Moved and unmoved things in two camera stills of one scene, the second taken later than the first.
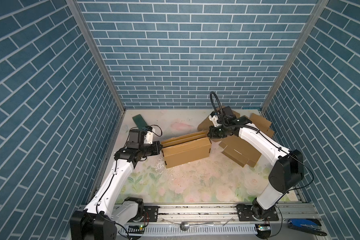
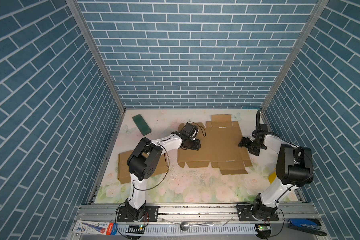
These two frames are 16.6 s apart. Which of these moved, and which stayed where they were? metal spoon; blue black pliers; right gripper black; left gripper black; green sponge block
Moved: left gripper black; right gripper black
Stayed: green sponge block; blue black pliers; metal spoon
